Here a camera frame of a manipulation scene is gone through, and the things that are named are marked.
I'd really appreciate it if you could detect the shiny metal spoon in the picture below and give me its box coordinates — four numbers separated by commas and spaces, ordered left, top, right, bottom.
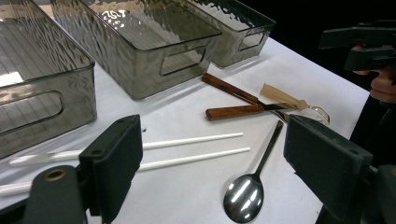
222, 119, 285, 224

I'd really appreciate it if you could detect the wooden spatula piece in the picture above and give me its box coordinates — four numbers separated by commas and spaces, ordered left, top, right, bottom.
259, 82, 331, 126

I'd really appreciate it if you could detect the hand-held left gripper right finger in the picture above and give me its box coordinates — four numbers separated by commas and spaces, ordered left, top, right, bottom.
283, 114, 374, 220

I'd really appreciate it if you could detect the wooden-handled fork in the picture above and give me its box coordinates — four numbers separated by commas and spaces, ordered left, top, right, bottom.
201, 72, 292, 124

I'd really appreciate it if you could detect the wooden-handled knife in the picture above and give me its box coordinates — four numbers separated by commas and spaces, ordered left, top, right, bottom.
205, 102, 300, 122

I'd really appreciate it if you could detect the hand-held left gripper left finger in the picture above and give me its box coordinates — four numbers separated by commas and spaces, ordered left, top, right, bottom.
78, 114, 144, 224

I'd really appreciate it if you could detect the white chopstick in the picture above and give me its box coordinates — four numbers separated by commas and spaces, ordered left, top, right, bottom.
8, 132, 245, 167
0, 147, 251, 198

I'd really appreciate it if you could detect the smoky clear plastic bin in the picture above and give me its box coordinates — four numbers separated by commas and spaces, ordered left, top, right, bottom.
0, 0, 97, 160
183, 0, 276, 69
50, 0, 222, 101

